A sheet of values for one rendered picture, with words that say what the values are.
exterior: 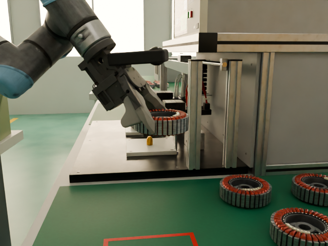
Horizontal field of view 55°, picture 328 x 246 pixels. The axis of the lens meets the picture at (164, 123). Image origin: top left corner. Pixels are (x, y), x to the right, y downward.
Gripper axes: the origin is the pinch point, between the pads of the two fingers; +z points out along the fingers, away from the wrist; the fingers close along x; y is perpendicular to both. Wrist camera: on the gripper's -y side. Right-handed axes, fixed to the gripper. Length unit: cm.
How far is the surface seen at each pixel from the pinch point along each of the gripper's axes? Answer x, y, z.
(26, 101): -418, 313, -139
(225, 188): -2.9, -1.6, 19.4
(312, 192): -5.3, -16.0, 30.4
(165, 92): -54, 10, -5
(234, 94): -20.2, -13.3, 5.6
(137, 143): -32.5, 21.6, 2.7
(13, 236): -83, 144, 10
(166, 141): -36.7, 14.5, 8.0
